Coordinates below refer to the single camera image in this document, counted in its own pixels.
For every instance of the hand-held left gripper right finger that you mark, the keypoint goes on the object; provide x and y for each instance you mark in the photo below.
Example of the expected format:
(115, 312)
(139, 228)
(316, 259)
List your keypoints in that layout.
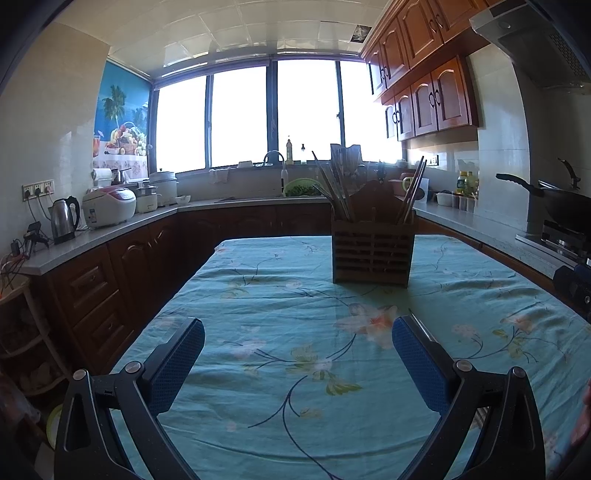
(418, 364)

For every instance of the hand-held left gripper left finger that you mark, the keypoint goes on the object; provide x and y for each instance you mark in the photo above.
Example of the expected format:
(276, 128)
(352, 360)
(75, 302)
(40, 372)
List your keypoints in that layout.
(178, 364)

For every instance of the wooden slatted chopstick holder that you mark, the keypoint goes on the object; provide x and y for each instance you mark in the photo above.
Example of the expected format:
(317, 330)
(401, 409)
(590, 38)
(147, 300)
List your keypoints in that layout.
(369, 258)

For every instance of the wooden chopstick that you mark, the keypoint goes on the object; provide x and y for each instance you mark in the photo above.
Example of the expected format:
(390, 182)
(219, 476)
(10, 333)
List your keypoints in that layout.
(408, 196)
(414, 189)
(418, 191)

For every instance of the metal chopstick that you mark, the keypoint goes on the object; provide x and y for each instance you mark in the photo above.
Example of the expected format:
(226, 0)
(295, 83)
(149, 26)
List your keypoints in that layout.
(327, 198)
(333, 189)
(340, 194)
(325, 182)

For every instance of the person's right forearm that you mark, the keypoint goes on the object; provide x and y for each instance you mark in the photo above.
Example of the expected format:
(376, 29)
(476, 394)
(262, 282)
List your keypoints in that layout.
(584, 415)

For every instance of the gas stove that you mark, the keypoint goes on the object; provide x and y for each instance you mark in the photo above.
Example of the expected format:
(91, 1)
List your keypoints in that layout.
(565, 237)

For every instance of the black wok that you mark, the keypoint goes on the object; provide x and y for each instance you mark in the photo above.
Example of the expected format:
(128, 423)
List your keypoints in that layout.
(554, 196)

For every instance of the wooden lower kitchen cabinets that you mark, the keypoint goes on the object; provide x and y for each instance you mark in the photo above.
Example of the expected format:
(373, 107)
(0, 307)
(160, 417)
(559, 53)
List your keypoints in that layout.
(92, 286)

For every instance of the wooden kitchen cabinets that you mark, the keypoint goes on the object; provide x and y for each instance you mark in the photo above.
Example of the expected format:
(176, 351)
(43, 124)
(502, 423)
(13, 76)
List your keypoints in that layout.
(429, 78)
(92, 286)

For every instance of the row of spice jars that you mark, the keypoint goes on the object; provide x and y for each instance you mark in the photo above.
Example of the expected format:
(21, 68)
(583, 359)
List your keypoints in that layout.
(464, 203)

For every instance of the teal floral tablecloth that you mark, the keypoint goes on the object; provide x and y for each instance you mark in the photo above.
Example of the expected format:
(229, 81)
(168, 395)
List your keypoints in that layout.
(286, 267)

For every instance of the yellow oil bottle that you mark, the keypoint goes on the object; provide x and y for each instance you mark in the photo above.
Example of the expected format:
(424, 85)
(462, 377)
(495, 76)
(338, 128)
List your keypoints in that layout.
(461, 183)

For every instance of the white plastic container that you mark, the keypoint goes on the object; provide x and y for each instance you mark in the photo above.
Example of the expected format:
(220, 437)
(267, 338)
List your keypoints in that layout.
(445, 198)

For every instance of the wooden corner shelf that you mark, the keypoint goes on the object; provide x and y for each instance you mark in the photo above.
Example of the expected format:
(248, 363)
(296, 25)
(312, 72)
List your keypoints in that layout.
(23, 332)

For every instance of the small white bowl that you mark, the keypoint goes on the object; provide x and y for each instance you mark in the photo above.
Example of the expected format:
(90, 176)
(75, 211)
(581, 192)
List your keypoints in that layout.
(182, 199)

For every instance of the white pink rice cooker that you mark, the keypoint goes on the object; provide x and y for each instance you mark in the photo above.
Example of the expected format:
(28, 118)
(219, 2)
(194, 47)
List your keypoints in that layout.
(109, 206)

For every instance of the white steamer pot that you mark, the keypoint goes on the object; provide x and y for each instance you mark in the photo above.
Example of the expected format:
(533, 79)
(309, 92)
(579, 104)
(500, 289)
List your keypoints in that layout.
(162, 187)

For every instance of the steel electric kettle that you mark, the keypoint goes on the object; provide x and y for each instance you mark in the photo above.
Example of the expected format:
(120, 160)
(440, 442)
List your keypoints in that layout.
(63, 224)

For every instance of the paper towel roll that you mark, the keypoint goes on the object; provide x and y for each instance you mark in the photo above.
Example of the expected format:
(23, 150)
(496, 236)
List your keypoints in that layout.
(102, 175)

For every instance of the green colander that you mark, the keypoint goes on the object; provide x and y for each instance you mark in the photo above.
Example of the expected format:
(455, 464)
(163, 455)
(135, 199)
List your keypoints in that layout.
(302, 188)

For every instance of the countertop utensil rack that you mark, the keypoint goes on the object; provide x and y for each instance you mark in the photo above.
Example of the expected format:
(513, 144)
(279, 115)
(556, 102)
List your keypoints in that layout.
(345, 159)

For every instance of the kitchen faucet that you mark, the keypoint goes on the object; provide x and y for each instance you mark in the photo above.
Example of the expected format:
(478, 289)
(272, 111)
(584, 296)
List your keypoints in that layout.
(273, 159)

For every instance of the dish soap bottle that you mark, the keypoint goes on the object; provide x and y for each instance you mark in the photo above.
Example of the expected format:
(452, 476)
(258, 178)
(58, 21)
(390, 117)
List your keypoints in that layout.
(289, 151)

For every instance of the steel range hood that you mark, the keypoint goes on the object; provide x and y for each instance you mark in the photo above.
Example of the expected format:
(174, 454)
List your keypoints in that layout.
(531, 41)

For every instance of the wooden upper kitchen cabinets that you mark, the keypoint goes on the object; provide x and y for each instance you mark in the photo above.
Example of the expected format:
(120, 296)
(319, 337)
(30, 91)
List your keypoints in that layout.
(429, 78)

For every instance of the kitchen window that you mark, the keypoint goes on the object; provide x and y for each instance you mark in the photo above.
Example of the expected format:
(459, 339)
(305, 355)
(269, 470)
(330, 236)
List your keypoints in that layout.
(240, 115)

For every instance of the wall power socket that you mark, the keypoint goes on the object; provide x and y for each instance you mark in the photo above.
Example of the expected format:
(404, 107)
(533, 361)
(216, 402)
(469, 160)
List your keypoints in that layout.
(38, 188)

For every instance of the tropical fruit wall poster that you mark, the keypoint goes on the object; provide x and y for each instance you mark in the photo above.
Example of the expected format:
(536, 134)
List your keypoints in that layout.
(122, 124)

